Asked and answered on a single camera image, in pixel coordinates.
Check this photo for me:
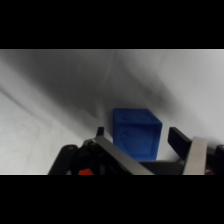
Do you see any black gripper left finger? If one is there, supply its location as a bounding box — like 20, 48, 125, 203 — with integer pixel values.
77, 126, 155, 176

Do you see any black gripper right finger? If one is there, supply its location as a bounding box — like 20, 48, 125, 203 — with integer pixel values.
167, 126, 209, 176

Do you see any blue cube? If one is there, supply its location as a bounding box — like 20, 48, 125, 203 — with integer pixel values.
112, 107, 163, 162

